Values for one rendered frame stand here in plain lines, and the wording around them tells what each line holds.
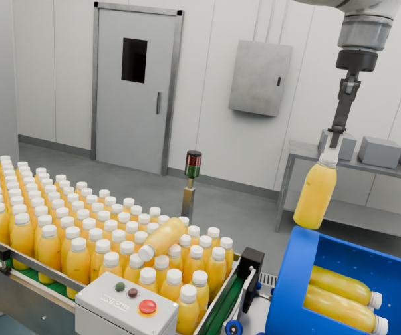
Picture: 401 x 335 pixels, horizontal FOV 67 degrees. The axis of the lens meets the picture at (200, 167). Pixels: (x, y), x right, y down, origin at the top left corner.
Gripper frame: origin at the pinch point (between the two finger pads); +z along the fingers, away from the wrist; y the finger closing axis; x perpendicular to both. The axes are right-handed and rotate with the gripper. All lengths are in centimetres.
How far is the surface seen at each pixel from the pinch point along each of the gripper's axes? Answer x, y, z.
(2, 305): 85, -23, 70
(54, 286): 66, -19, 56
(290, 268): 1.9, -11.0, 27.0
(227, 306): 17, 3, 57
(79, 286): 53, -21, 49
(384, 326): -19.7, -7.3, 34.8
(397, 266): -22.8, 9.9, 28.8
